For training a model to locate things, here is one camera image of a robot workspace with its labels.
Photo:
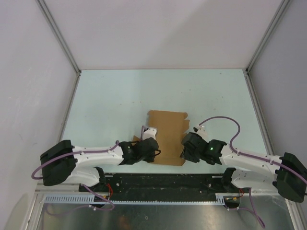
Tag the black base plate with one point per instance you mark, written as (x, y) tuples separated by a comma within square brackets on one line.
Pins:
[(121, 182)]

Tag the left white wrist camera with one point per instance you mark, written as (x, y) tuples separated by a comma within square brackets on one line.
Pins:
[(149, 133)]

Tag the grey slotted cable duct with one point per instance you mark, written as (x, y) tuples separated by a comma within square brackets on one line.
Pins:
[(93, 200)]

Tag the brown cardboard box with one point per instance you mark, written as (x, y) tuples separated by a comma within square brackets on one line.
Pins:
[(171, 129)]

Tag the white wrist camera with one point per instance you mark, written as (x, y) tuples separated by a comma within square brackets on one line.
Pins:
[(149, 133), (200, 130)]

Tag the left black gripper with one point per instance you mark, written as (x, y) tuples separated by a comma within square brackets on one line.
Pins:
[(150, 158)]

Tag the aluminium frame post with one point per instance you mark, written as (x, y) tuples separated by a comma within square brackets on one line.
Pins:
[(57, 33), (281, 10)]

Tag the aluminium rail beam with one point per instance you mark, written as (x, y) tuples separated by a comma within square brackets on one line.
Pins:
[(57, 189)]

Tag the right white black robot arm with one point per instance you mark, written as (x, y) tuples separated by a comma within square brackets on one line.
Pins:
[(283, 174)]

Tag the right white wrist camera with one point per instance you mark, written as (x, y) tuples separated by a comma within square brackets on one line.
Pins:
[(200, 130)]

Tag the left aluminium frame post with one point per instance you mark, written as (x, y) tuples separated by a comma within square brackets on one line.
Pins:
[(57, 33)]

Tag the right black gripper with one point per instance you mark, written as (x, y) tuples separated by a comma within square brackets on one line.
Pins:
[(185, 155)]

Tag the right aluminium frame post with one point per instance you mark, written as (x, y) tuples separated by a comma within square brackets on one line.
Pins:
[(281, 10)]

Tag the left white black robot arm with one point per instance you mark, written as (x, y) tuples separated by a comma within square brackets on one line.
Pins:
[(65, 163)]

